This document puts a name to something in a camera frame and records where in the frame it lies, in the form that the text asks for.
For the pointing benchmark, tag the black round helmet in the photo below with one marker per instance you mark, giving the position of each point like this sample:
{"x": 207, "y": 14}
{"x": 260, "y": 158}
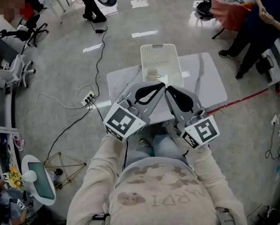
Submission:
{"x": 204, "y": 8}

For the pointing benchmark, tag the white plastic basket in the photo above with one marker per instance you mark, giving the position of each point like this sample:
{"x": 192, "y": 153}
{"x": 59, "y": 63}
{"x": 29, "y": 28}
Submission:
{"x": 161, "y": 60}

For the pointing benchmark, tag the person's blue jeans legs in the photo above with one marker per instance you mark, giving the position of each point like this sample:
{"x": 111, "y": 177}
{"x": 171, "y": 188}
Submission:
{"x": 165, "y": 146}

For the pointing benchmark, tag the red floor tape line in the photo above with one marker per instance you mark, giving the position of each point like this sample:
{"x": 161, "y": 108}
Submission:
{"x": 238, "y": 101}

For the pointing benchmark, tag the white power strip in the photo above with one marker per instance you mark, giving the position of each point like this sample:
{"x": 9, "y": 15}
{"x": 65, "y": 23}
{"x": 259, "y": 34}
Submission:
{"x": 87, "y": 98}

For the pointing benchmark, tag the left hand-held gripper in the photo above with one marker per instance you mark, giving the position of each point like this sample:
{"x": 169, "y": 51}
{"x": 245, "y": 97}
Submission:
{"x": 121, "y": 123}

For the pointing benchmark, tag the red cloth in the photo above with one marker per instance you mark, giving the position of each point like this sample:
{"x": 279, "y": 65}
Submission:
{"x": 229, "y": 13}

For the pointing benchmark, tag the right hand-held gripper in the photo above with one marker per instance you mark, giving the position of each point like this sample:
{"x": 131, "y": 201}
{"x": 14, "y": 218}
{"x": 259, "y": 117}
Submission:
{"x": 200, "y": 131}

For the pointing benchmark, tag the person's left forearm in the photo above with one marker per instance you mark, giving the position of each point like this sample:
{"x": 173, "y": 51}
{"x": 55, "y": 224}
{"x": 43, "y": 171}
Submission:
{"x": 97, "y": 170}

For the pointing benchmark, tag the black office chair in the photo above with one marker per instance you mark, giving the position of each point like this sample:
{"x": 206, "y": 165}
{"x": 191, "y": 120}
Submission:
{"x": 29, "y": 32}

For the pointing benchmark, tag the white cluttered desk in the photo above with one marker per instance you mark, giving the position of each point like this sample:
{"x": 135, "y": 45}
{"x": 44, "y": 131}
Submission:
{"x": 279, "y": 64}

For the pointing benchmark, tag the white office chair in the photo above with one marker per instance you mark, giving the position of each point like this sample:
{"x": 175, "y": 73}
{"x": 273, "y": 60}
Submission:
{"x": 16, "y": 70}

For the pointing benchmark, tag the person's right forearm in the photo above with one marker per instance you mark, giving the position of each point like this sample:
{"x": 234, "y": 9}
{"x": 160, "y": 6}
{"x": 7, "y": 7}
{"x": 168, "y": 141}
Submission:
{"x": 212, "y": 177}

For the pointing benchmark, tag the person's shoe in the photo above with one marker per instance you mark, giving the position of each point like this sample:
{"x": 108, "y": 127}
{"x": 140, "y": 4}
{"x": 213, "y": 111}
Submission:
{"x": 145, "y": 143}

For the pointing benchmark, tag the yellow flower bunch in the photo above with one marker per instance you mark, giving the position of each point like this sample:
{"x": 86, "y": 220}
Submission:
{"x": 14, "y": 177}

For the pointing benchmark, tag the black power adapter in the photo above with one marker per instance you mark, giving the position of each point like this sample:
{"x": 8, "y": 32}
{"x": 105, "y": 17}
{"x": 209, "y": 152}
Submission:
{"x": 99, "y": 31}

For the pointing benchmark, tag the white round side table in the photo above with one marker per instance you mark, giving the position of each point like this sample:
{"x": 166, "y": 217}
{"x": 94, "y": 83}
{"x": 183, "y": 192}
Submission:
{"x": 29, "y": 174}

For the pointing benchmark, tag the person's cream printed shirt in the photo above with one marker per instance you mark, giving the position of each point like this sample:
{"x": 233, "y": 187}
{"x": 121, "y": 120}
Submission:
{"x": 158, "y": 191}

